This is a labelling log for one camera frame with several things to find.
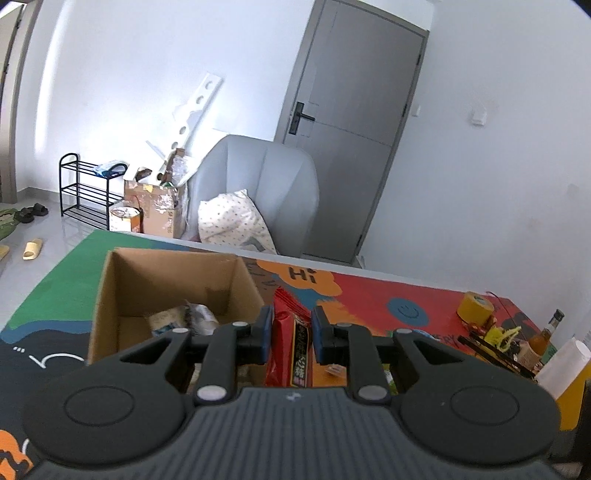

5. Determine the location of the black door handle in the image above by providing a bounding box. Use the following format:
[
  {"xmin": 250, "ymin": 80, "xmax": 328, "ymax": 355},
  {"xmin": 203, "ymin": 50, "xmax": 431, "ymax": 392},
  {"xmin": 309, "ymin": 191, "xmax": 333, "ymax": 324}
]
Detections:
[{"xmin": 288, "ymin": 102, "xmax": 315, "ymax": 136}]

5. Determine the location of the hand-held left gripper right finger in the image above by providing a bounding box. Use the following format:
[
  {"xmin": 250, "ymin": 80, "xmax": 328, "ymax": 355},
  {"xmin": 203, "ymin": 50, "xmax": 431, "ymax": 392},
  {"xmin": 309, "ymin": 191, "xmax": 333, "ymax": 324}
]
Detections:
[{"xmin": 311, "ymin": 305, "xmax": 458, "ymax": 407}]

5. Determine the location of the white orange paper bag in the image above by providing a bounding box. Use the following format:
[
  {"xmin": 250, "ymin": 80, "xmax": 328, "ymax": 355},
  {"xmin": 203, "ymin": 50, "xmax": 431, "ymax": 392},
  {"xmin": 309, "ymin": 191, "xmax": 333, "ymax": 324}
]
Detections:
[{"xmin": 108, "ymin": 203, "xmax": 144, "ymax": 233}]

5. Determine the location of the white board with holes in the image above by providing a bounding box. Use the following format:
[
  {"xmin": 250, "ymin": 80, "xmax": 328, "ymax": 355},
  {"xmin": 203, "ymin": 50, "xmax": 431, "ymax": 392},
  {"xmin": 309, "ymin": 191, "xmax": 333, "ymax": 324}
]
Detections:
[{"xmin": 164, "ymin": 71, "xmax": 225, "ymax": 160}]

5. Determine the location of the red snack packet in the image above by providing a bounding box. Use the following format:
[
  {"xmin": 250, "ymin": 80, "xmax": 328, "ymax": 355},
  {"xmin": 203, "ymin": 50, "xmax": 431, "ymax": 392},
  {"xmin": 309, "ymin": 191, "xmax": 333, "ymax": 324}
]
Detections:
[{"xmin": 265, "ymin": 285, "xmax": 315, "ymax": 388}]

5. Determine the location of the large yellow bottle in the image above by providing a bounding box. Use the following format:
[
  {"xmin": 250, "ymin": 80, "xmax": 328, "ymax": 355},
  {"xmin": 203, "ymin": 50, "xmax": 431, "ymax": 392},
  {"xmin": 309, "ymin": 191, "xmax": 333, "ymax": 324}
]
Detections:
[{"xmin": 556, "ymin": 364, "xmax": 589, "ymax": 430}]

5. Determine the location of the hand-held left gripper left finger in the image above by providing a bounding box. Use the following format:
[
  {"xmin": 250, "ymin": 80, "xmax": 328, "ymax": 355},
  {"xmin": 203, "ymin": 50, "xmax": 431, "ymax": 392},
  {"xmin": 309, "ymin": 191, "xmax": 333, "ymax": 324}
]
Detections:
[{"xmin": 117, "ymin": 305, "xmax": 275, "ymax": 407}]

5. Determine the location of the black clothes hanger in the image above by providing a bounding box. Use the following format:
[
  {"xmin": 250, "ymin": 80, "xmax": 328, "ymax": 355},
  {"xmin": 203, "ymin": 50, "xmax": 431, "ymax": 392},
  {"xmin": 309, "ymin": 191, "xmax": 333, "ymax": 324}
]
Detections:
[{"xmin": 457, "ymin": 333, "xmax": 539, "ymax": 377}]

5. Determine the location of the dotted pillow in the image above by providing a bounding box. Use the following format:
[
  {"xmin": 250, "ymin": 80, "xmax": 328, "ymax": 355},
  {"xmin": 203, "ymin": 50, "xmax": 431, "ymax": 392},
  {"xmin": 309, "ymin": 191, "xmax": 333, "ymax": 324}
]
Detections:
[{"xmin": 198, "ymin": 189, "xmax": 278, "ymax": 254}]

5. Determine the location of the open room door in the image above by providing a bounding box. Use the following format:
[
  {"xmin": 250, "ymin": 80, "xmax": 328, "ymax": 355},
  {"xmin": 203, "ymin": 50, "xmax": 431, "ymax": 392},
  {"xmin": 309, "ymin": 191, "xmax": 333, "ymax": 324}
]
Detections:
[{"xmin": 0, "ymin": 0, "xmax": 44, "ymax": 204}]

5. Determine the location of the yellow crumpled bag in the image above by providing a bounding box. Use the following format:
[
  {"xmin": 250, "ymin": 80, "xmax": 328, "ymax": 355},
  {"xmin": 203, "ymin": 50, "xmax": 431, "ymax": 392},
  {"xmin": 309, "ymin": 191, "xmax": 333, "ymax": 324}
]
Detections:
[{"xmin": 482, "ymin": 325, "xmax": 522, "ymax": 354}]

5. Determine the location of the brown box with plastic wrap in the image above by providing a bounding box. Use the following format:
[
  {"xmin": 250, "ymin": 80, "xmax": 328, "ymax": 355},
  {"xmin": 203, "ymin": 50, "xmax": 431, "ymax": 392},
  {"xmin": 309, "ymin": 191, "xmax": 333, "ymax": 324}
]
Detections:
[{"xmin": 124, "ymin": 148, "xmax": 190, "ymax": 238}]

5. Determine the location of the grey armchair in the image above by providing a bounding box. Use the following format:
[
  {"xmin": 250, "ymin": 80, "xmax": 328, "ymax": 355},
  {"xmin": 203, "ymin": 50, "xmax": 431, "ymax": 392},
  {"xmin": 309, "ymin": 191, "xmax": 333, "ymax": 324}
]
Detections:
[{"xmin": 182, "ymin": 135, "xmax": 320, "ymax": 257}]

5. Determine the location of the paper towel roll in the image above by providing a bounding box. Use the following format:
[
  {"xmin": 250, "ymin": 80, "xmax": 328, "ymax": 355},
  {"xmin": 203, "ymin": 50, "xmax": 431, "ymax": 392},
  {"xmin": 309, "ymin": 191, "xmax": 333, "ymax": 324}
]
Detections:
[{"xmin": 536, "ymin": 336, "xmax": 591, "ymax": 400}]

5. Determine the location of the green floor mat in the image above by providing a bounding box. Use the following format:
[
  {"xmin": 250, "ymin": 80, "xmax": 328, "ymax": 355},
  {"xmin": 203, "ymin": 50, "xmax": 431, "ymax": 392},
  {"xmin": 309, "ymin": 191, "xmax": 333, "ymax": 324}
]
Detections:
[{"xmin": 0, "ymin": 208, "xmax": 21, "ymax": 241}]

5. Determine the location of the brown cardboard box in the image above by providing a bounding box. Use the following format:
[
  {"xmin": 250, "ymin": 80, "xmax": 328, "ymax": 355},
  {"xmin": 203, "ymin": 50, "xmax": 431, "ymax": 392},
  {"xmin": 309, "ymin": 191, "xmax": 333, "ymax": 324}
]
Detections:
[{"xmin": 87, "ymin": 247, "xmax": 278, "ymax": 388}]

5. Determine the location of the black shoe rack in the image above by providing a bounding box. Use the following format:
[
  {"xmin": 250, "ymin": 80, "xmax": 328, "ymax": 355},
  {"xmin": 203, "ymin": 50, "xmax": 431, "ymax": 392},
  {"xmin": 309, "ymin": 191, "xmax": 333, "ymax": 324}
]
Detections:
[{"xmin": 58, "ymin": 153, "xmax": 127, "ymax": 232}]

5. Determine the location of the grey door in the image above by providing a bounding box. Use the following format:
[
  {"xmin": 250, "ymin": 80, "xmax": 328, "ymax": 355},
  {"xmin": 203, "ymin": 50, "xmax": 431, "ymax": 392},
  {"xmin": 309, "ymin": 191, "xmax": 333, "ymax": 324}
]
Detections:
[{"xmin": 274, "ymin": 0, "xmax": 428, "ymax": 266}]

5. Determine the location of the glass bottle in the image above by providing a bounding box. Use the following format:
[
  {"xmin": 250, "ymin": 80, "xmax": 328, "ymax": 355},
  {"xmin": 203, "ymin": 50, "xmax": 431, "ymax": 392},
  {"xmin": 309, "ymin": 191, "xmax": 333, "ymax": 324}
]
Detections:
[{"xmin": 526, "ymin": 309, "xmax": 565, "ymax": 365}]

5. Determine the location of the yellow tape roll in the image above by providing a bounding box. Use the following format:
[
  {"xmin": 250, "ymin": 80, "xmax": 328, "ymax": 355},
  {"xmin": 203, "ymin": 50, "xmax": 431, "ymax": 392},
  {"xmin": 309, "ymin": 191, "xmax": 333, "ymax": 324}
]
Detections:
[{"xmin": 457, "ymin": 291, "xmax": 495, "ymax": 326}]

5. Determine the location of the printed table mat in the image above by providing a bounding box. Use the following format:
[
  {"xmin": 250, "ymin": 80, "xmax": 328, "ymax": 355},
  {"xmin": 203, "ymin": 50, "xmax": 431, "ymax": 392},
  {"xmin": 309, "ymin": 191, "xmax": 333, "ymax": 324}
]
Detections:
[{"xmin": 0, "ymin": 230, "xmax": 561, "ymax": 480}]

